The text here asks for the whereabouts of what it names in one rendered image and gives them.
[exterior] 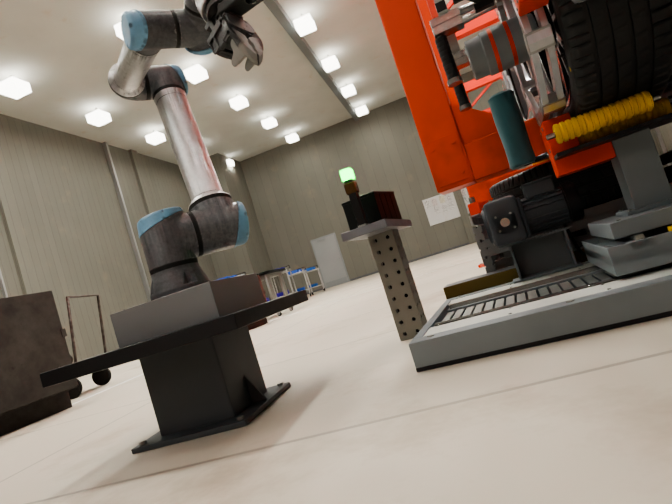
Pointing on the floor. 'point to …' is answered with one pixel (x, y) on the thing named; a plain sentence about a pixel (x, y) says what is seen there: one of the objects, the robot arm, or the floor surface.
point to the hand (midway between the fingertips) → (257, 58)
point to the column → (398, 283)
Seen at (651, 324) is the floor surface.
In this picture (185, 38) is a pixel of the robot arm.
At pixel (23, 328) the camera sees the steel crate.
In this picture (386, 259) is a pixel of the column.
